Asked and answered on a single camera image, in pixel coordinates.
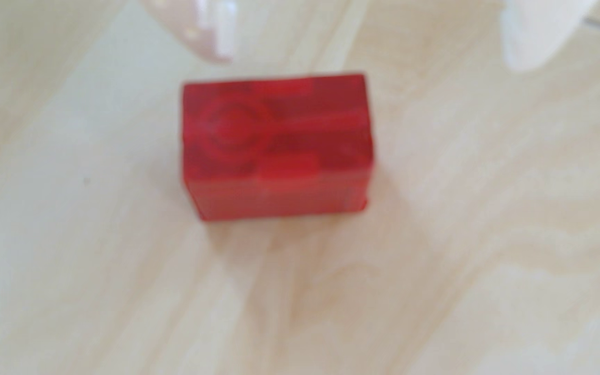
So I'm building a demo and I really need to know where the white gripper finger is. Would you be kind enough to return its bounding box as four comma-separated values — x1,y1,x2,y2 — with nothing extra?
500,0,600,73
139,0,238,64

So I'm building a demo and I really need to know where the red rectangular block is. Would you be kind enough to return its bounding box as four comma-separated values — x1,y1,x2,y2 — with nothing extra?
181,73,375,222

